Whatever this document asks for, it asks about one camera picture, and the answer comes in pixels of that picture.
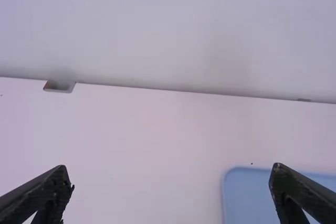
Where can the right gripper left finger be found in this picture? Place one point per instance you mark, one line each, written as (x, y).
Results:
(50, 190)

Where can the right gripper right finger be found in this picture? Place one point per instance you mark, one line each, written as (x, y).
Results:
(294, 184)

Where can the blue mat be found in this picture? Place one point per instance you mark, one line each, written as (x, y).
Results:
(246, 197)

